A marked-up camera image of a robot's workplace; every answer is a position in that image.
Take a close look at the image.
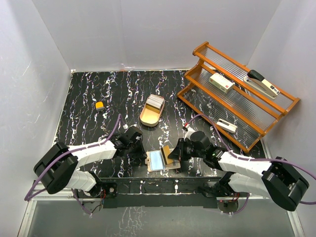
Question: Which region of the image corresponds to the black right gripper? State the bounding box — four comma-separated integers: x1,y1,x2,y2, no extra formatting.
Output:
168,138,205,160

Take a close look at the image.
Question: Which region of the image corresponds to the beige leather card holder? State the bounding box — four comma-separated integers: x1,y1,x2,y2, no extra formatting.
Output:
145,150,181,172

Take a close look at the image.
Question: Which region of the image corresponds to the orange card magnetic stripe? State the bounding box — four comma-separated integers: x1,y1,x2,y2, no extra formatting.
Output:
160,145,173,165

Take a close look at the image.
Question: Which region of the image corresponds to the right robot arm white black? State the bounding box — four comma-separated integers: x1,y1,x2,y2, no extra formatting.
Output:
168,131,310,211

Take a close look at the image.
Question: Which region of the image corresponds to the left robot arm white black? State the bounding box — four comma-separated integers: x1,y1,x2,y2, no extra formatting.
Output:
33,126,146,197

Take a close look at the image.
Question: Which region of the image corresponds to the beige oval card tray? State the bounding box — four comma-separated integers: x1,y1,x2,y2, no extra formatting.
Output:
139,102,165,127

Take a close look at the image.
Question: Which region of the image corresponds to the white card stack in tray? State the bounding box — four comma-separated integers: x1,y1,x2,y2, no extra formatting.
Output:
146,94,164,110

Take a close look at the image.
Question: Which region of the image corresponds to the orange yellow small block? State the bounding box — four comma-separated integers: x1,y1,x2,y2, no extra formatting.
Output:
95,101,105,111

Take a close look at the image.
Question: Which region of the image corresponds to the orange wooden shelf rack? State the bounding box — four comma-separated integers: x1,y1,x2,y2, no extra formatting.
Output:
177,41,300,153

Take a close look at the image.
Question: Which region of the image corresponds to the white staples box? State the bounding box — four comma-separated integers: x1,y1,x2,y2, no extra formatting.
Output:
209,73,235,94

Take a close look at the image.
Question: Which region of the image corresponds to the large black beige stapler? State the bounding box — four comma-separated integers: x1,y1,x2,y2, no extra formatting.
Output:
243,70,280,100

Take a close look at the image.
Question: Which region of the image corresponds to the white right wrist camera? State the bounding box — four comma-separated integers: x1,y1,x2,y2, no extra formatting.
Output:
184,125,195,139

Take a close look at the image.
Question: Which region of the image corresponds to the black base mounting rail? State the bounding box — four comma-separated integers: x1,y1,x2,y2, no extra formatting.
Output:
74,176,250,209

